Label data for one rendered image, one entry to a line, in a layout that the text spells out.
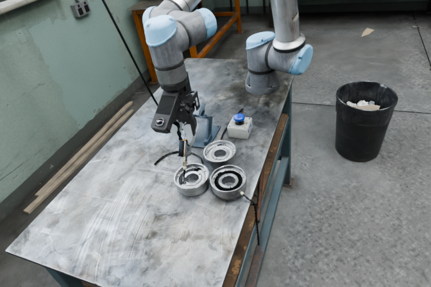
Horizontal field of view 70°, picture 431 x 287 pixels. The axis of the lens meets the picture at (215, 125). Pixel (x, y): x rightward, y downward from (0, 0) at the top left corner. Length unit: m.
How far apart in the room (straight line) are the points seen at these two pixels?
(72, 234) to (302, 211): 1.28
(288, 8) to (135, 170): 0.73
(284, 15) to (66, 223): 0.92
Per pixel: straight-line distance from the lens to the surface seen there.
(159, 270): 0.82
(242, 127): 1.06
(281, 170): 1.76
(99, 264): 0.89
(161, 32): 0.72
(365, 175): 2.13
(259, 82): 1.30
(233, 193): 0.87
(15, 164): 2.45
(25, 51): 2.43
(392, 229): 1.91
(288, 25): 1.12
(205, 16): 0.81
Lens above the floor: 1.49
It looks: 36 degrees down
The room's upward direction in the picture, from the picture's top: 10 degrees counter-clockwise
